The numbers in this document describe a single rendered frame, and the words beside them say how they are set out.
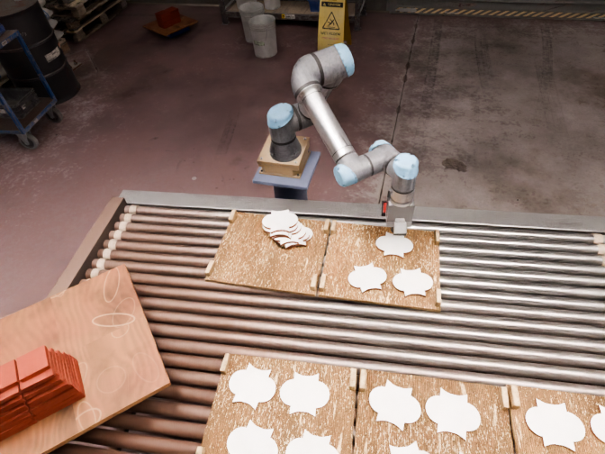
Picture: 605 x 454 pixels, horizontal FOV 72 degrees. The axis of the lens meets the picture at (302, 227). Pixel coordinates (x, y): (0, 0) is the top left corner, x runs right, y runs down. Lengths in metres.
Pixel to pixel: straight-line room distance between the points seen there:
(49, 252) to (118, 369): 2.15
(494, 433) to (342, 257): 0.72
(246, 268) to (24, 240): 2.34
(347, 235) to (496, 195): 1.87
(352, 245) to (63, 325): 1.01
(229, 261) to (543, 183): 2.58
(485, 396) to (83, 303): 1.27
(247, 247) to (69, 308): 0.63
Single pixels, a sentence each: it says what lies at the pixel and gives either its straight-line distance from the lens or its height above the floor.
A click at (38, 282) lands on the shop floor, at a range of 3.30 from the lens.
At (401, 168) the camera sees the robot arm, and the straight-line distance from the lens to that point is 1.31.
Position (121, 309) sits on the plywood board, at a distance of 1.49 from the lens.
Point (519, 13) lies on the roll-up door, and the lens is 6.12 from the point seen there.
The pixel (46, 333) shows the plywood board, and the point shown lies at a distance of 1.56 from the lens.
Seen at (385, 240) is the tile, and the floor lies 0.95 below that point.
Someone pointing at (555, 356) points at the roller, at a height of 0.92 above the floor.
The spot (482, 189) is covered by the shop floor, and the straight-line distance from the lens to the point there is 3.36.
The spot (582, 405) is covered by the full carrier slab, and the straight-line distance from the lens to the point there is 1.47.
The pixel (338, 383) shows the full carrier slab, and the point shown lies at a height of 0.94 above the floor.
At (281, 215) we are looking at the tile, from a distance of 1.63.
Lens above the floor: 2.17
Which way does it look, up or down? 47 degrees down
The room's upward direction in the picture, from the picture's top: 6 degrees counter-clockwise
